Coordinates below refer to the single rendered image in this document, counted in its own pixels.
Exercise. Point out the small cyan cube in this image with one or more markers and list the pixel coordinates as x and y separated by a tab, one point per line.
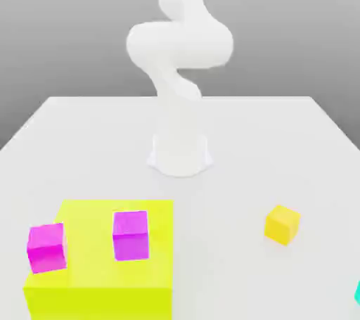
357	293

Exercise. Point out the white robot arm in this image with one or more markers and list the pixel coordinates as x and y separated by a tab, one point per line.
180	44

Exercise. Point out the small magenta cube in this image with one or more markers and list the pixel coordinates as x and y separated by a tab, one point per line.
46	249

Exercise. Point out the small yellow cube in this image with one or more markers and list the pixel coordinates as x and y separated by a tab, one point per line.
281	225

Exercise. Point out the large yellow box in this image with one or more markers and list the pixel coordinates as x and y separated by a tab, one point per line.
98	289

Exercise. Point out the small purple cube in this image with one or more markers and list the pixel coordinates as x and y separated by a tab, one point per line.
130	237

